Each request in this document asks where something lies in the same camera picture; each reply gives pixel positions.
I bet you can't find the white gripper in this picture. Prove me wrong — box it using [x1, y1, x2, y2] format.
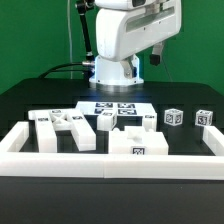
[95, 0, 181, 79]

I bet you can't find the white chair seat block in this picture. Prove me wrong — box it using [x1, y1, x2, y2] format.
[108, 126, 169, 155]

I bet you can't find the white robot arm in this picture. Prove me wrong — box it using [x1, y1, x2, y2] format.
[90, 0, 181, 88]

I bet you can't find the white tag marker sheet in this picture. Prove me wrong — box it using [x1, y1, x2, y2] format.
[76, 101, 155, 116]

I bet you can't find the white tagged cube near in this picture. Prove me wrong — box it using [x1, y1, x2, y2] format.
[164, 108, 183, 126]

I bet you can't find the white tagged cube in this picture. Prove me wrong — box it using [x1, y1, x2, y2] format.
[164, 108, 183, 126]
[195, 110, 213, 126]

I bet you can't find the white tagged cube far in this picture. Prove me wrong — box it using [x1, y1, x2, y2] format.
[195, 110, 213, 126]

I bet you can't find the white hanging cable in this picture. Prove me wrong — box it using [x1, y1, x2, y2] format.
[66, 0, 74, 80]

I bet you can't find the black cable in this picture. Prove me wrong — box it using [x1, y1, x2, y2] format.
[38, 61, 96, 80]

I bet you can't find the white chair back frame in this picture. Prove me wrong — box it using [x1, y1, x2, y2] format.
[28, 109, 96, 153]

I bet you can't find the white U-shaped fence frame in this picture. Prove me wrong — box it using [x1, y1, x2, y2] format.
[0, 121, 224, 180]

